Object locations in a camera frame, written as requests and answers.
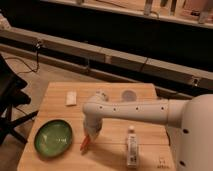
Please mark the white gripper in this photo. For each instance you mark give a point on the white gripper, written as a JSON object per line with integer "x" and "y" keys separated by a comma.
{"x": 92, "y": 127}

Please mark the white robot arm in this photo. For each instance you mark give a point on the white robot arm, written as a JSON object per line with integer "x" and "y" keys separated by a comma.
{"x": 194, "y": 117}

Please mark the green ceramic bowl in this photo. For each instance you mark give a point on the green ceramic bowl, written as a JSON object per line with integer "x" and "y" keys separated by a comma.
{"x": 53, "y": 138}

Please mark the clear plastic bottle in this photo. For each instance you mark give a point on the clear plastic bottle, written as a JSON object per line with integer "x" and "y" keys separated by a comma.
{"x": 132, "y": 159}

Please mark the black office chair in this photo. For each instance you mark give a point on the black office chair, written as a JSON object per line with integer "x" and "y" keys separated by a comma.
{"x": 11, "y": 95}

